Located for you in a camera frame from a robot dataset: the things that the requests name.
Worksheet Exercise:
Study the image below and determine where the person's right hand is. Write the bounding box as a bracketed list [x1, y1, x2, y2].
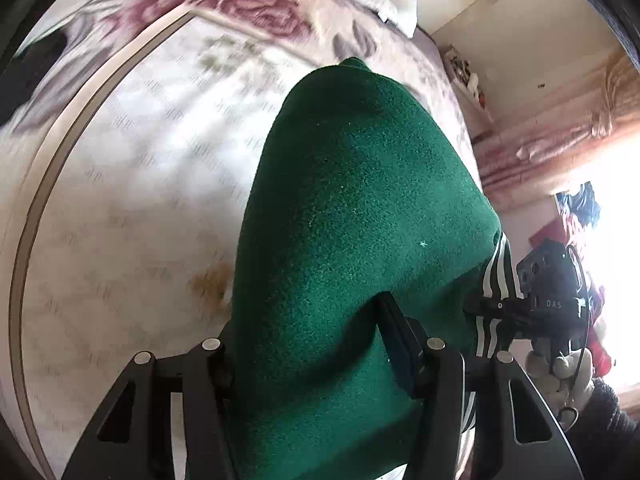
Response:
[525, 346, 597, 413]

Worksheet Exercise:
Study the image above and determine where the blue hanging garment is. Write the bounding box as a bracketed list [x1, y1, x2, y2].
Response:
[556, 182, 601, 231]

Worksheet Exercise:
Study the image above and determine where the black clothing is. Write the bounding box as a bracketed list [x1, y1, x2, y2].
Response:
[0, 30, 68, 126]

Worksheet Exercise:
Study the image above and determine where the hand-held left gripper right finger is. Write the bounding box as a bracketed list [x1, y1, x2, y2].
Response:
[375, 292, 585, 480]

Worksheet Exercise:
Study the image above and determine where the pink curtain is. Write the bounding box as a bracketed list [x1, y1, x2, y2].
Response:
[472, 45, 640, 211]

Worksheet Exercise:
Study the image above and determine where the nightstand clutter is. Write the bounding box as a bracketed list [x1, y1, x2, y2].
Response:
[444, 45, 490, 111]

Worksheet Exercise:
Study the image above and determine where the green jacket with cream sleeves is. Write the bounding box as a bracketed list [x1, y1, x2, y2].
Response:
[230, 57, 526, 480]

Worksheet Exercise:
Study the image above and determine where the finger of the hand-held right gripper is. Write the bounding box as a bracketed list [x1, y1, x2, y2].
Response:
[462, 295, 536, 343]

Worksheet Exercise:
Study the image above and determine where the person's right forearm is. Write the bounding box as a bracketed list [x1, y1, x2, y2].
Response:
[562, 377, 640, 480]

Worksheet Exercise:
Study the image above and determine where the floral plush blanket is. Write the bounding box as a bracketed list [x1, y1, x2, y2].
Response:
[0, 0, 483, 480]

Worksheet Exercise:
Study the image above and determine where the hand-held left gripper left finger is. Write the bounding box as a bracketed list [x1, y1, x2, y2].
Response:
[61, 337, 243, 480]

